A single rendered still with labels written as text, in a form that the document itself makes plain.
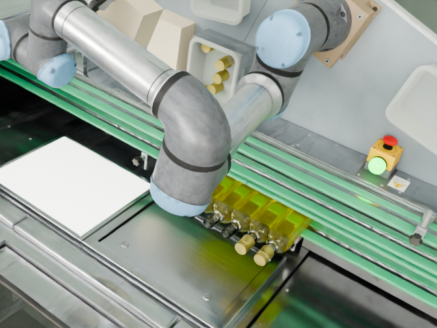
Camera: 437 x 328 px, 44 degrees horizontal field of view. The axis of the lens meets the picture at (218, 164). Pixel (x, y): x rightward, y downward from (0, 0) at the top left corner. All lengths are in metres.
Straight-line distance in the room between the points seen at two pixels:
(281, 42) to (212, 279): 0.65
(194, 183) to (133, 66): 0.22
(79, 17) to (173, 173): 0.33
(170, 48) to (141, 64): 0.78
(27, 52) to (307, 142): 0.80
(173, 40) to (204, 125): 0.84
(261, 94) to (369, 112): 0.42
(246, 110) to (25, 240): 0.77
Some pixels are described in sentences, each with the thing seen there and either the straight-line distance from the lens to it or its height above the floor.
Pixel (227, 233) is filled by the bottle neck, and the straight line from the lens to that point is 1.44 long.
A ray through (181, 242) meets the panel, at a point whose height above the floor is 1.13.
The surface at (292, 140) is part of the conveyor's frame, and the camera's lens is 1.56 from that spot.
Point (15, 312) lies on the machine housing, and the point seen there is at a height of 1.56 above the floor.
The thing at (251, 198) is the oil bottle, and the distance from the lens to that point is 1.51.
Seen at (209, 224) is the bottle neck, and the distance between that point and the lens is 1.47.
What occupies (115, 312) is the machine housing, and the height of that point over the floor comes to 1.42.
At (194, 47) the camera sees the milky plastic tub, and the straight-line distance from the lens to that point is 1.65.
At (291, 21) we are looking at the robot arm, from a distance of 1.20.
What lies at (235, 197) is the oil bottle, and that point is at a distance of 1.51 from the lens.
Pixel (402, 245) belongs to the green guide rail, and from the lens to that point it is 1.47.
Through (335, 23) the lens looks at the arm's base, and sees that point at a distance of 1.33.
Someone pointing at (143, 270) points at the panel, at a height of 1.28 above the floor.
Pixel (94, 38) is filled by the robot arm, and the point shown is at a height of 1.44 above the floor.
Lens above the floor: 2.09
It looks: 46 degrees down
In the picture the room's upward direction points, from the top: 127 degrees counter-clockwise
